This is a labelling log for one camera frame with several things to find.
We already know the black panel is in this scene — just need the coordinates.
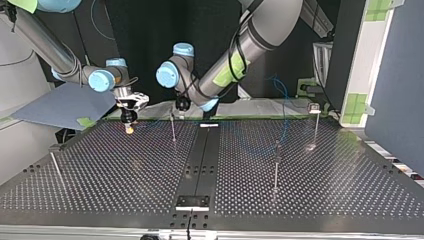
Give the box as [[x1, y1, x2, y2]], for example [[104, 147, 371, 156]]
[[33, 0, 342, 105]]

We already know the grey board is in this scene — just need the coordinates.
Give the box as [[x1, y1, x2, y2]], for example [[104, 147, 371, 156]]
[[11, 82, 118, 131]]

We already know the blue cable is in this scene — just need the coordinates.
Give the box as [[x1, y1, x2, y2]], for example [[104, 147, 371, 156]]
[[132, 74, 292, 150]]

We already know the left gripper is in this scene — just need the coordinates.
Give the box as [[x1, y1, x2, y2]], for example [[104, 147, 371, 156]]
[[175, 96, 192, 112]]

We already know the metal post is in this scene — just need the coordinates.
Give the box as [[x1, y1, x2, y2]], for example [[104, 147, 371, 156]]
[[273, 139, 282, 192], [169, 112, 177, 143], [49, 150, 67, 190], [307, 102, 322, 150]]

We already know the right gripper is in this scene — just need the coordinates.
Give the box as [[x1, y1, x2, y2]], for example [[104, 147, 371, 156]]
[[120, 109, 139, 136]]

